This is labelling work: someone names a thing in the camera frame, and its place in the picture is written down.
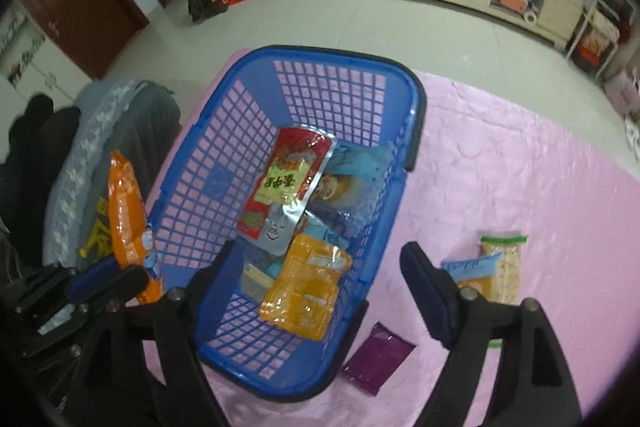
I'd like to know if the light blue bread packet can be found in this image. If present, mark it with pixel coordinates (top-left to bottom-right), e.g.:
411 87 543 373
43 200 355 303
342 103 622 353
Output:
300 212 351 250

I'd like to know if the long orange snack packet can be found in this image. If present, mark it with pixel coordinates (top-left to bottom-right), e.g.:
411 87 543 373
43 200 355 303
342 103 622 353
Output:
107 150 165 306

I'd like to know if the blue cartoon bread packet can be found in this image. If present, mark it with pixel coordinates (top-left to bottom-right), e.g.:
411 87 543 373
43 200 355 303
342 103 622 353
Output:
305 142 396 253

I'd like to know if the red snack packet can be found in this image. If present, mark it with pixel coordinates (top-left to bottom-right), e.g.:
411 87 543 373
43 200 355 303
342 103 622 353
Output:
236 127 336 256

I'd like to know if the grey chair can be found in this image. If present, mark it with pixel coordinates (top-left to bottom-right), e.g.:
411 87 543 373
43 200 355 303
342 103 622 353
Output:
42 79 183 273

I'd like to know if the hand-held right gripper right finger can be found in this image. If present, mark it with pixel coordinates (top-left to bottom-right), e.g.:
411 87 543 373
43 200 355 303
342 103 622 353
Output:
400 242 584 427

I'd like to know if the dark cloth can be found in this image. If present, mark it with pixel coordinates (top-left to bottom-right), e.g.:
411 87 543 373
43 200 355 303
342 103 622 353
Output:
0 94 81 258

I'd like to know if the green-edged cracker packet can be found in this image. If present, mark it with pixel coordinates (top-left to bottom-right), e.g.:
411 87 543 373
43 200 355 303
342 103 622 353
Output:
480 234 528 349

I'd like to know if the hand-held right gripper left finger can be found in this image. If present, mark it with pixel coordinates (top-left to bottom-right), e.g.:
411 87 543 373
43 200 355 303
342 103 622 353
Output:
70 239 247 427

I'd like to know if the metal rack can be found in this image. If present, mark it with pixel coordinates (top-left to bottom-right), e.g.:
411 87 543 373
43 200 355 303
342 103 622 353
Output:
567 0 638 75

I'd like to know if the clear bread packet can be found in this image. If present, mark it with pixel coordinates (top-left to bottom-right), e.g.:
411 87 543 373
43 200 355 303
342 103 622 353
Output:
441 252 503 303

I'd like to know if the clear square cracker packet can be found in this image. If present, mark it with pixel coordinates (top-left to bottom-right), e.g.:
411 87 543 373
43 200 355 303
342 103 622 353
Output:
240 252 286 308

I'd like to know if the pink table cloth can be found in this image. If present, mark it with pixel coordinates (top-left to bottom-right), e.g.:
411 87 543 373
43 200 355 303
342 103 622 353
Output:
142 48 640 427

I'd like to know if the pink white gift bag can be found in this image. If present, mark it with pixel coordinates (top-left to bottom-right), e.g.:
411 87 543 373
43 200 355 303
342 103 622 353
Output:
602 69 640 115

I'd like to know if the blue plastic basket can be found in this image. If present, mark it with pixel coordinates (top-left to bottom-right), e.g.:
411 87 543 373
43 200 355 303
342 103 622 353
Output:
145 45 428 403

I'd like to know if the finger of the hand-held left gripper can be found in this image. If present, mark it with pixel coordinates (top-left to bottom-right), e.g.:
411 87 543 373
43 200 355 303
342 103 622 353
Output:
89 264 152 313
67 257 121 304

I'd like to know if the orange yellow snack packet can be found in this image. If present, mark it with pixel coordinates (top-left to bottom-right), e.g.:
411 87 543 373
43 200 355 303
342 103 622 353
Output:
259 234 354 342

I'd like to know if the purple snack packet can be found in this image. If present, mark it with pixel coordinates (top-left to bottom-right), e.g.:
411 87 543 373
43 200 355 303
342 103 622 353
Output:
340 322 417 397

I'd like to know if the white cupboard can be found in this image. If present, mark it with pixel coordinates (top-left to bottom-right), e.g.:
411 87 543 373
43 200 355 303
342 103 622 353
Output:
0 2 76 108

